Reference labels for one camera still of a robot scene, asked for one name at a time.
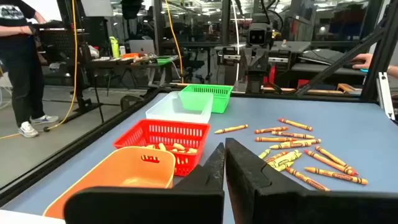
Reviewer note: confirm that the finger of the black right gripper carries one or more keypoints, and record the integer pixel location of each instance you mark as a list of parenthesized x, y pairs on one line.
[(262, 65), (252, 65)]

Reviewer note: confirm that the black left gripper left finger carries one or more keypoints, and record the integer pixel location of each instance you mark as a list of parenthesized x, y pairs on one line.
[(155, 205)]

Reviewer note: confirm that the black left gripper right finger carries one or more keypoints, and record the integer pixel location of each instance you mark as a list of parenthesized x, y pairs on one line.
[(280, 205)]

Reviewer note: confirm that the orange crayon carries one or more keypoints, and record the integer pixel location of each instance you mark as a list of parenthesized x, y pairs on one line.
[(271, 130), (275, 139), (334, 157), (306, 179), (295, 144), (292, 134), (335, 175), (276, 156)]

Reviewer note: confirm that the yellow crayon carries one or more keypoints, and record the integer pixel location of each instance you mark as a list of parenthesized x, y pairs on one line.
[(265, 153), (286, 158), (283, 167)]

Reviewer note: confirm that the green plastic basket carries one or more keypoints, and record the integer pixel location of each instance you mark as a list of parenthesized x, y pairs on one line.
[(222, 104)]

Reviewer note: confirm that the red-orange crayon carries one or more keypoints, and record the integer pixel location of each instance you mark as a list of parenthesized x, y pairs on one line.
[(295, 124), (329, 162)]

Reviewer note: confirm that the yellow-orange crayon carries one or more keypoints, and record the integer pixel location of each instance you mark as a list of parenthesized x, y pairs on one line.
[(231, 128)]

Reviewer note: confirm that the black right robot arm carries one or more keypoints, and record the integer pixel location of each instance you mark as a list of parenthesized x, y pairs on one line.
[(255, 84)]

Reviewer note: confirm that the person's forearm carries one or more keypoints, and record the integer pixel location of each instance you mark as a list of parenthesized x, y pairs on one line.
[(392, 71)]

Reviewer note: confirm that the grey desk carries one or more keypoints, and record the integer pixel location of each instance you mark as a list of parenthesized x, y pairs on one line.
[(317, 67)]

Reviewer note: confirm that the black office chair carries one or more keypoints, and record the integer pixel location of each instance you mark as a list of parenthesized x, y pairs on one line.
[(194, 65)]

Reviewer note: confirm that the orange plastic bin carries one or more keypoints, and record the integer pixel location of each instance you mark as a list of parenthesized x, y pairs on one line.
[(93, 186)]

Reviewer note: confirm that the red plastic basket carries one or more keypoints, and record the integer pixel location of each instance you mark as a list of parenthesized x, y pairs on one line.
[(168, 132)]

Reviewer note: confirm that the green tray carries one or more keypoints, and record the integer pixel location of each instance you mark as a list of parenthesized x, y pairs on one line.
[(163, 59)]

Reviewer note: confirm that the clear plastic bin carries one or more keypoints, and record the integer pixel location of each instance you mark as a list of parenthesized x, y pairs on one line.
[(174, 113)]

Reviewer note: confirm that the person's hand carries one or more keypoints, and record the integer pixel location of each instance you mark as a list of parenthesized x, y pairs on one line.
[(362, 60)]

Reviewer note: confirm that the silver laptop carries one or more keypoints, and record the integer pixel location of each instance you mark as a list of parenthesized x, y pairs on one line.
[(141, 46)]

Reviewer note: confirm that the orange tray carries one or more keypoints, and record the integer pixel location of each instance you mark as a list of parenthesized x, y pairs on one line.
[(130, 55)]

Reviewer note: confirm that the silver aluminium profile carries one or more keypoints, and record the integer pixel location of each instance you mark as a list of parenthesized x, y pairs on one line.
[(385, 93)]

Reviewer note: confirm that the black work table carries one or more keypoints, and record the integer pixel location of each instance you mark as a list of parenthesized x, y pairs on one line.
[(124, 64)]

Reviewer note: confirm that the white plastic bin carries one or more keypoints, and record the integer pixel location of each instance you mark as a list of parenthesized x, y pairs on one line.
[(25, 218)]

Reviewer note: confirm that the black equipment stand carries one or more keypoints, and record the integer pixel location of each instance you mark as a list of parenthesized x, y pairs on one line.
[(81, 90)]

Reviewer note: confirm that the yellow-green bottle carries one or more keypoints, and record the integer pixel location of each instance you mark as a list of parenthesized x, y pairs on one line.
[(114, 46)]

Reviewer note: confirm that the person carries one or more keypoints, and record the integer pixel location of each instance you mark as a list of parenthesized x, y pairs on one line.
[(18, 62)]

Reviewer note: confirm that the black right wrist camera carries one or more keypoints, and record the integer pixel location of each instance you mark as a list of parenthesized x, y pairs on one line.
[(257, 36)]

